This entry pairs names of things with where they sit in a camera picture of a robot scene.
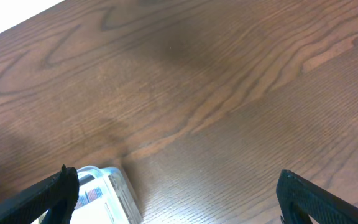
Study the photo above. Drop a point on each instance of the blue cooling patch box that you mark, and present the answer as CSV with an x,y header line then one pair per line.
x,y
86,196

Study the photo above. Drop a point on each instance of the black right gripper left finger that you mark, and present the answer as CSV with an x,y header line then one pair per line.
x,y
55,197

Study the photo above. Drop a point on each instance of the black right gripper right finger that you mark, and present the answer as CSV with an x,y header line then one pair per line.
x,y
301,201

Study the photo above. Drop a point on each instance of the clear plastic container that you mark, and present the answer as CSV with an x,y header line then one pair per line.
x,y
118,204

